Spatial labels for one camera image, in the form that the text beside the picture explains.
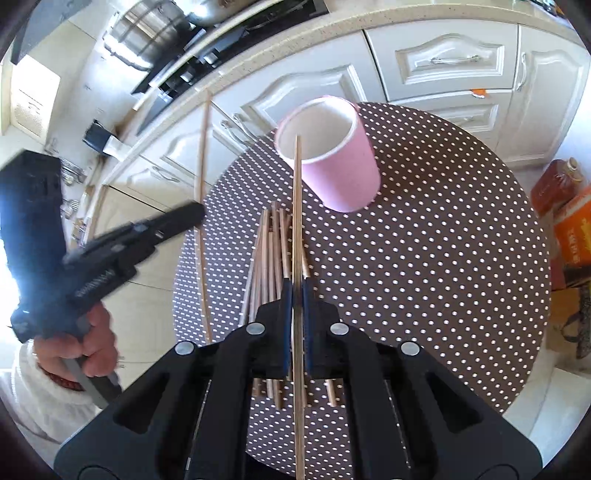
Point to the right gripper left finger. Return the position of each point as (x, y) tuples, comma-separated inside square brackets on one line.
[(272, 350)]

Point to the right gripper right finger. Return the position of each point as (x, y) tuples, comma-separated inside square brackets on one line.
[(322, 356)]

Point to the lower kitchen cabinets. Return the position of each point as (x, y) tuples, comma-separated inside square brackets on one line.
[(509, 89)]

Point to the person's left hand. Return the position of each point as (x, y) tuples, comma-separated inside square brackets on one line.
[(97, 347)]

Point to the brown polka dot tablecloth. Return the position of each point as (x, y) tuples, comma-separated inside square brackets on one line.
[(442, 288)]

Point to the black knife block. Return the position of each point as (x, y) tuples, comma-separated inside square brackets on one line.
[(96, 137)]

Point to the pink cylindrical cup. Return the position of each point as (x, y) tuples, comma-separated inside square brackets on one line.
[(338, 161)]

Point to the orange cardboard box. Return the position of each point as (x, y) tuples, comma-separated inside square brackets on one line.
[(572, 230)]

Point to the stainless steel steamer pot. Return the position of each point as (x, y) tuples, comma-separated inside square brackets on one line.
[(141, 35)]

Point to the cooking oil bottle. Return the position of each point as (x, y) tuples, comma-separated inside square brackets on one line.
[(558, 184)]

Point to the black glass cooktop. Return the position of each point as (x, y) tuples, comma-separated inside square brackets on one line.
[(207, 51)]

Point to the steel wok with lid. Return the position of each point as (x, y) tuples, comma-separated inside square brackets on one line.
[(212, 12)]

